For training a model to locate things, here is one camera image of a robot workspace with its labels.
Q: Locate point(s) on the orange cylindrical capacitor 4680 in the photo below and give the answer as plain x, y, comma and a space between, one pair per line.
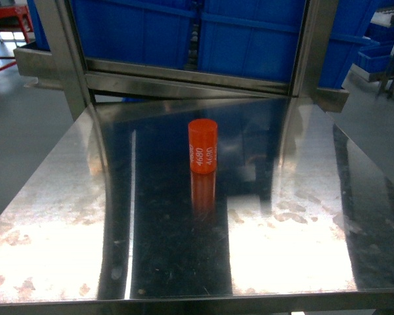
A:
202, 143

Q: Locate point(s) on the large blue crate left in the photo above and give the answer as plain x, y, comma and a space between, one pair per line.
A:
138, 32

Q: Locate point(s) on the large blue crate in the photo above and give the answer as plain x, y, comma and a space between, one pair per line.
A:
138, 32
253, 39

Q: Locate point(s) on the large blue crate right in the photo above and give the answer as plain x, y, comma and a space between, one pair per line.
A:
253, 39

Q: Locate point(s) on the small blue bin on shelf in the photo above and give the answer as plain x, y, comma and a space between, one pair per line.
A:
374, 59

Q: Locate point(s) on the red metal cart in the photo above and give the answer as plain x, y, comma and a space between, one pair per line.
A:
15, 18

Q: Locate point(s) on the stainless steel rack frame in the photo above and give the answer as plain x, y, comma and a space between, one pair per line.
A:
65, 67

